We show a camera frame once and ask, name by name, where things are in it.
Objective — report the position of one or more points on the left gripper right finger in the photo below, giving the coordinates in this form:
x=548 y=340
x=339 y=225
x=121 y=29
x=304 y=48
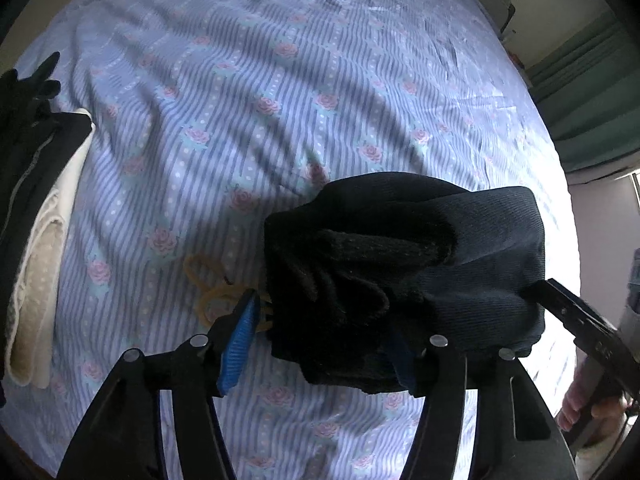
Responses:
x=515 y=434

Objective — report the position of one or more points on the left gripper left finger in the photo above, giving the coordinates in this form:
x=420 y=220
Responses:
x=120 y=437

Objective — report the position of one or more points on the black sweatpants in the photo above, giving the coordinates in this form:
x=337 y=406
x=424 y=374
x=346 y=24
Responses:
x=359 y=279

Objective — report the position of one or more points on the folded white garment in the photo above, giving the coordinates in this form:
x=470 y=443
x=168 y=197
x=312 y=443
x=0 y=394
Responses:
x=28 y=318

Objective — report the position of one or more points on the green curtain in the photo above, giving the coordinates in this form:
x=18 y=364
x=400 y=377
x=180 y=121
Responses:
x=587 y=92

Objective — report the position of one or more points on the folded black garment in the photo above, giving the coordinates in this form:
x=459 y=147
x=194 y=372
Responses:
x=36 y=145

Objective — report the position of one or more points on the blue floral bed cover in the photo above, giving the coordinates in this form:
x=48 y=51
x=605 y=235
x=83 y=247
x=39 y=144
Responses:
x=210 y=114

